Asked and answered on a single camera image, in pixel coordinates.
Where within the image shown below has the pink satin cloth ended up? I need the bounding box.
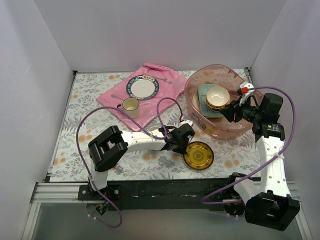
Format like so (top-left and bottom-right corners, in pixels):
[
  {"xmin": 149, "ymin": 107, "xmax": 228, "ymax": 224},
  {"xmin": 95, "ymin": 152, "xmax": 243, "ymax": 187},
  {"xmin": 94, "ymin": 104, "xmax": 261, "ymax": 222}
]
[{"xmin": 96, "ymin": 63, "xmax": 187, "ymax": 128}]

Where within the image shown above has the cream bowl pink rim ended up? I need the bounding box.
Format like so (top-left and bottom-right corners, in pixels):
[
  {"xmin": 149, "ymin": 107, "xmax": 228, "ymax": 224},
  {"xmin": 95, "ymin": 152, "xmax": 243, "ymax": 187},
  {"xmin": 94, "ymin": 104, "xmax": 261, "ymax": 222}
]
[{"xmin": 206, "ymin": 85, "xmax": 230, "ymax": 108}]

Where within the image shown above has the yellow patterned plate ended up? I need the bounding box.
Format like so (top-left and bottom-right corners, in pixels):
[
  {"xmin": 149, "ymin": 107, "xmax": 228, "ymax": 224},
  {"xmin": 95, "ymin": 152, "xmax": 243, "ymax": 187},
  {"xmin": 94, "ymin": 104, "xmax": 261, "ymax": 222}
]
[{"xmin": 182, "ymin": 141, "xmax": 214, "ymax": 170}]

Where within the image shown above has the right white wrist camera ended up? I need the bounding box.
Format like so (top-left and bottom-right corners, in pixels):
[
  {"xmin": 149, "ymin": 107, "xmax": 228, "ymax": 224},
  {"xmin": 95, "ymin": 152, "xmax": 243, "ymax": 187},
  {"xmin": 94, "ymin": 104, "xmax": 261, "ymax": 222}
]
[{"xmin": 237, "ymin": 81, "xmax": 255, "ymax": 106}]

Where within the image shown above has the mint divided rectangular tray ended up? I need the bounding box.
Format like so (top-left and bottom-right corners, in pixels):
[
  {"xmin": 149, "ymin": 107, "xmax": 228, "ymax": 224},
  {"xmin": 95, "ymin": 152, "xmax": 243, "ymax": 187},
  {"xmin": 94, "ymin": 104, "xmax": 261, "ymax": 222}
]
[{"xmin": 200, "ymin": 105, "xmax": 223, "ymax": 119}]

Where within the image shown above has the striped white bowl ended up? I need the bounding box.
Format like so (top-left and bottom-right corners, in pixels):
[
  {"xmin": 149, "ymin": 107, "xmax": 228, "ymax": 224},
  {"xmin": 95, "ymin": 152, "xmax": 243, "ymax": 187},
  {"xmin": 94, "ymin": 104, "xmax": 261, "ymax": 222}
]
[{"xmin": 206, "ymin": 101, "xmax": 230, "ymax": 112}]

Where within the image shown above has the dark green mug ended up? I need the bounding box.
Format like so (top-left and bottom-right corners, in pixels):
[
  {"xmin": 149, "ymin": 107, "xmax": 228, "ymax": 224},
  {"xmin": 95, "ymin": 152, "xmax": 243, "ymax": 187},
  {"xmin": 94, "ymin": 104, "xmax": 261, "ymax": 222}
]
[{"xmin": 148, "ymin": 126, "xmax": 161, "ymax": 132}]

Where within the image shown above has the cream mug black rim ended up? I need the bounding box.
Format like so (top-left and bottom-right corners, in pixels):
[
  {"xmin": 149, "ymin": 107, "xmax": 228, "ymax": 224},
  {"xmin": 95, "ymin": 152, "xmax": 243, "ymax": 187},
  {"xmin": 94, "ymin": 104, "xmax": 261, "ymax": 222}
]
[{"xmin": 117, "ymin": 97, "xmax": 140, "ymax": 119}]

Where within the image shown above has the silver fork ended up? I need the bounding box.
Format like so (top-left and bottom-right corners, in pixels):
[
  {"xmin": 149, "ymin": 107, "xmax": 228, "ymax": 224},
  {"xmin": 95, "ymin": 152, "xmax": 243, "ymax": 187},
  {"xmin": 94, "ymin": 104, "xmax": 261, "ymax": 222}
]
[{"xmin": 156, "ymin": 77, "xmax": 172, "ymax": 84}]

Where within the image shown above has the wooden handled metal scraper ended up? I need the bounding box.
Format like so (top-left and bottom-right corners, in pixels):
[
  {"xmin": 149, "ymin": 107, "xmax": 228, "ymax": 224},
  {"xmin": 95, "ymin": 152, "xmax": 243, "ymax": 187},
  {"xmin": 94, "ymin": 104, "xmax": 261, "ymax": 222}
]
[{"xmin": 114, "ymin": 164, "xmax": 124, "ymax": 175}]

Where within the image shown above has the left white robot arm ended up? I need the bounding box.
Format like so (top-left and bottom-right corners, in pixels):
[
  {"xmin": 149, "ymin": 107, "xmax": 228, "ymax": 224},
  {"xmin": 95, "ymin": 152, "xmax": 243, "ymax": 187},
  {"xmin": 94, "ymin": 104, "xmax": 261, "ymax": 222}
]
[{"xmin": 88, "ymin": 120, "xmax": 195, "ymax": 200}]

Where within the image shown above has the green rimmed white plate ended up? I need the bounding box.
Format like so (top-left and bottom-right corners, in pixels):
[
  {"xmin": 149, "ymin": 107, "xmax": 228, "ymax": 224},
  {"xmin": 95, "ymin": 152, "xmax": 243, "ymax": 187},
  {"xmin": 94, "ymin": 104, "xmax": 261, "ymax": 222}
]
[{"xmin": 126, "ymin": 74, "xmax": 160, "ymax": 101}]

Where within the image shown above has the pink transparent plastic bin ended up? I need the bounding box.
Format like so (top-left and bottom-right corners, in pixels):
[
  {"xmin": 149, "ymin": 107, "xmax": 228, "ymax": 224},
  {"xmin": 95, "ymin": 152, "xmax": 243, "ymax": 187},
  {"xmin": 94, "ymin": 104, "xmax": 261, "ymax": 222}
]
[{"xmin": 184, "ymin": 64, "xmax": 253, "ymax": 140}]

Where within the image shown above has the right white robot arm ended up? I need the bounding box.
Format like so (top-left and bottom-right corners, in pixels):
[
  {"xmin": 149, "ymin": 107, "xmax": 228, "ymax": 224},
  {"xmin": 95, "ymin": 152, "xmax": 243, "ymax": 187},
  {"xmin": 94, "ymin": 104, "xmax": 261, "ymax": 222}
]
[{"xmin": 220, "ymin": 93, "xmax": 300, "ymax": 231}]

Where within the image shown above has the aluminium frame rail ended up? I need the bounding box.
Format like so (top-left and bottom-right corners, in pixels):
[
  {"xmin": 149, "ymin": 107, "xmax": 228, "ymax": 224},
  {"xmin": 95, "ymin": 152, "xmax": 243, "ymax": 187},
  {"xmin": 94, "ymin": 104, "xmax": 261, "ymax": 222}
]
[{"xmin": 22, "ymin": 181, "xmax": 313, "ymax": 240}]

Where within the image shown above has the silver spoon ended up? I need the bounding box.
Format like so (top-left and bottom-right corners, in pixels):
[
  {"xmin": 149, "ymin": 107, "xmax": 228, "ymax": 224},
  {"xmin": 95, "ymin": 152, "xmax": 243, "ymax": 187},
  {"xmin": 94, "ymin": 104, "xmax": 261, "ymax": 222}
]
[{"xmin": 111, "ymin": 94, "xmax": 124, "ymax": 100}]

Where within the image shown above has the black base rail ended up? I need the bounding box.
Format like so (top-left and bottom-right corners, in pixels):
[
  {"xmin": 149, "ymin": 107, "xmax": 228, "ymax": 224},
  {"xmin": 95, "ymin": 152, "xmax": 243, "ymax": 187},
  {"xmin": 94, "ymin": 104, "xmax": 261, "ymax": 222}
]
[{"xmin": 77, "ymin": 176, "xmax": 251, "ymax": 213}]

